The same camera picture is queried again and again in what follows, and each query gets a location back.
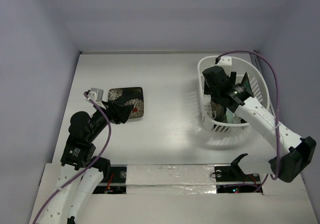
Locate black teal square plate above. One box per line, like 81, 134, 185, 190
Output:
241, 72, 254, 96

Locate small black floral plate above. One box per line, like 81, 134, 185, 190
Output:
210, 101, 226, 122

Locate white plastic dish rack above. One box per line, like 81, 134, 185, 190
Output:
197, 55, 270, 133

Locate pale green plate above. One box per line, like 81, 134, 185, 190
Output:
225, 109, 241, 124

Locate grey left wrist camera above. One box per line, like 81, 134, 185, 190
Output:
84, 88, 104, 104

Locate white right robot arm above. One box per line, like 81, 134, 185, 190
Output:
202, 65, 317, 183

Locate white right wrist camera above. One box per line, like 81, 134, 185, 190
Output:
215, 56, 232, 66

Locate silver taped front panel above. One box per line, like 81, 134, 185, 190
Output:
125, 164, 217, 195

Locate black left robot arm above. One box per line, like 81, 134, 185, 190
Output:
33, 97, 133, 223

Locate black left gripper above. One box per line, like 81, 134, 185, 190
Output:
87, 99, 133, 140

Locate large black floral plate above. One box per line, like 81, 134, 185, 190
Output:
108, 87, 144, 119

